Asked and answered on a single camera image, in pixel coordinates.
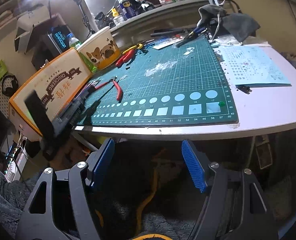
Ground orange cardboard box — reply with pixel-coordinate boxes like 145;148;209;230
8;48;92;141

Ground RG29 manual booklet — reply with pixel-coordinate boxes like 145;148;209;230
83;80;100;93

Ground red handled pliers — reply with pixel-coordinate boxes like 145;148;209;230
115;49;136;68

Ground yellow handled pliers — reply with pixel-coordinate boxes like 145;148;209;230
122;43;144;55

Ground blue decal sheet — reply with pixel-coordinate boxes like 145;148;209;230
216;46;291;87

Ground green drink bottle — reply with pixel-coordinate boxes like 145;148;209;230
66;33;81;49

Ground red handled nippers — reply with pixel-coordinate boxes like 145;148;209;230
95;76;124;102

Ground blue WD-40 spray can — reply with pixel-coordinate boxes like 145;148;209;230
120;0;136;19

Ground white desk shelf riser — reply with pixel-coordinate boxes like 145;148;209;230
110;0;209;48

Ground yellow cap bottle on shelf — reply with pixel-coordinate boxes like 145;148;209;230
111;8;124;25

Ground grey cloth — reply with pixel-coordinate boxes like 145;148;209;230
197;4;261;42

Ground dog print paper bucket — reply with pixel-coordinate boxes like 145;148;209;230
77;27;121;73

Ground black headphones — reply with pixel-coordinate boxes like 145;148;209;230
1;73;19;98

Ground green cutting mat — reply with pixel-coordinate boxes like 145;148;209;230
78;37;238;127

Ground blue handled pliers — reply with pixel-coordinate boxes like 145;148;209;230
176;27;207;48

